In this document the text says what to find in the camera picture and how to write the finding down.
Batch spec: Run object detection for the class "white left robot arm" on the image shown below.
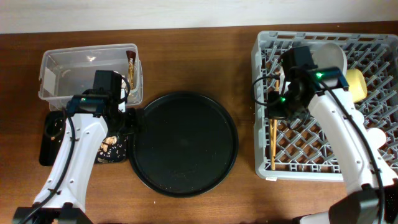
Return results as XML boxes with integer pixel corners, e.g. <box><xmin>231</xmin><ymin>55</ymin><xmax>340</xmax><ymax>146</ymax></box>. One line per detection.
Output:
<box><xmin>12</xmin><ymin>70</ymin><xmax>139</xmax><ymax>223</ymax></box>

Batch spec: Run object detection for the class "brown coffee sachet wrapper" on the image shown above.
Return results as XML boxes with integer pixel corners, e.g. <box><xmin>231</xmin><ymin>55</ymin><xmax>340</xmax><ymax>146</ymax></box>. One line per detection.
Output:
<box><xmin>126</xmin><ymin>50</ymin><xmax>136</xmax><ymax>89</ymax></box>

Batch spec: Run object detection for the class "yellow bowl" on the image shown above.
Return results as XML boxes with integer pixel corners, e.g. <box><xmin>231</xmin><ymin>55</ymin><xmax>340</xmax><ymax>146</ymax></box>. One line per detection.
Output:
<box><xmin>345</xmin><ymin>69</ymin><xmax>368</xmax><ymax>103</ymax></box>

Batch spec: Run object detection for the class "round black serving tray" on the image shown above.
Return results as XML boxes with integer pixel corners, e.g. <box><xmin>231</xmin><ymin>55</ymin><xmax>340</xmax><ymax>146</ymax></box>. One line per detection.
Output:
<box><xmin>127</xmin><ymin>92</ymin><xmax>239</xmax><ymax>197</ymax></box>

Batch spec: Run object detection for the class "grey dishwasher rack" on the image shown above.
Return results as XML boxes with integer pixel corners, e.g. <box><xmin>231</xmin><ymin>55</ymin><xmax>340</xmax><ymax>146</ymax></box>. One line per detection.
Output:
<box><xmin>251</xmin><ymin>31</ymin><xmax>397</xmax><ymax>182</ymax></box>

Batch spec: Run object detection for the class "food scraps and rice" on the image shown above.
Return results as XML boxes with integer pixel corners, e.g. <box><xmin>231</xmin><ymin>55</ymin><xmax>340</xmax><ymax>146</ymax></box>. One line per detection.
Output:
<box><xmin>51</xmin><ymin>119</ymin><xmax>125</xmax><ymax>162</ymax></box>

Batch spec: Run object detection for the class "clear plastic waste bin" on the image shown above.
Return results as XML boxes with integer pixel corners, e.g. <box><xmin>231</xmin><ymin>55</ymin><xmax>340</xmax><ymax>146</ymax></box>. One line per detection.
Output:
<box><xmin>38</xmin><ymin>44</ymin><xmax>144</xmax><ymax>111</ymax></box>

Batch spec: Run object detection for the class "pale green plate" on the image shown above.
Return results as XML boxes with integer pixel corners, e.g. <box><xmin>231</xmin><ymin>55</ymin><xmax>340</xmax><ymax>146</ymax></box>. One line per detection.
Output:
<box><xmin>312</xmin><ymin>43</ymin><xmax>348</xmax><ymax>76</ymax></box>

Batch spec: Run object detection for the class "black rectangular waste tray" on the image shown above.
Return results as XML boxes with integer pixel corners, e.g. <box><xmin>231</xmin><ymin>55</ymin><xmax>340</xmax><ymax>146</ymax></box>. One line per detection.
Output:
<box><xmin>39</xmin><ymin>111</ymin><xmax>134</xmax><ymax>166</ymax></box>

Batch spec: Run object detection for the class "pink cup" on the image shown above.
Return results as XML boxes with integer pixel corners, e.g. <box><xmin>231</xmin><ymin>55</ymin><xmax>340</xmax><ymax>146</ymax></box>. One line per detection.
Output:
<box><xmin>366</xmin><ymin>128</ymin><xmax>387</xmax><ymax>149</ymax></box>

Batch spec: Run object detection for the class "wooden chopstick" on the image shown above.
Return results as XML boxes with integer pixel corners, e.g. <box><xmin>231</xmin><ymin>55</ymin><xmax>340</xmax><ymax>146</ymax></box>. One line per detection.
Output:
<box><xmin>272</xmin><ymin>71</ymin><xmax>280</xmax><ymax>156</ymax></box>
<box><xmin>270</xmin><ymin>119</ymin><xmax>277</xmax><ymax>170</ymax></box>

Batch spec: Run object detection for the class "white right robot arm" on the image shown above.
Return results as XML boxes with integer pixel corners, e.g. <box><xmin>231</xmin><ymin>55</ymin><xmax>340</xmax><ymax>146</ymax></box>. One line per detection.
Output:
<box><xmin>267</xmin><ymin>46</ymin><xmax>397</xmax><ymax>223</ymax></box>

